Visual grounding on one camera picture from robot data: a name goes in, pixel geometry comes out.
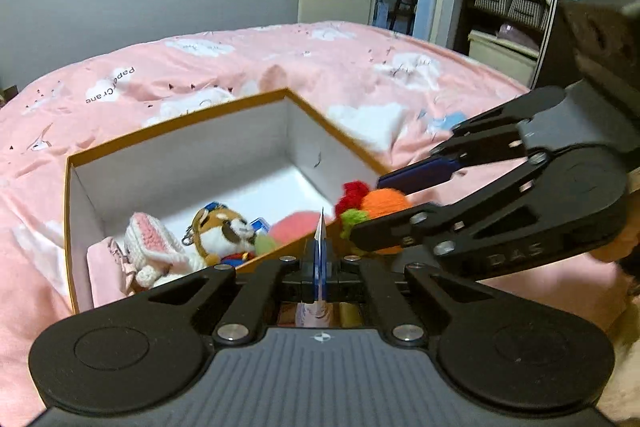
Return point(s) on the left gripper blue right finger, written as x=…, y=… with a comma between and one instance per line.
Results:
x=323, y=262

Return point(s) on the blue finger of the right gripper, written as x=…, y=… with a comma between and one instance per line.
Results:
x=404, y=229
x=421, y=175

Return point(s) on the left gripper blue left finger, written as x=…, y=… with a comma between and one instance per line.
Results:
x=308, y=272

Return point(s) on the thin white card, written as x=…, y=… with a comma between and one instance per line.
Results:
x=319, y=234

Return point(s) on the colourful pompom plush toy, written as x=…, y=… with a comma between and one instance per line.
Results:
x=359, y=203

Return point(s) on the pink cloud print bedspread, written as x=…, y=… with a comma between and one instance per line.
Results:
x=395, y=95

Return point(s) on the orange cardboard storage box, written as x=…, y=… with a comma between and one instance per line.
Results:
x=265, y=156

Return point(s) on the wooden chair in hallway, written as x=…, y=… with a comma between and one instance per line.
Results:
x=403, y=10

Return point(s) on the pink fabric pouch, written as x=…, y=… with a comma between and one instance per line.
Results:
x=111, y=273

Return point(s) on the brown white plush keychain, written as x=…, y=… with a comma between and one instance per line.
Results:
x=219, y=234

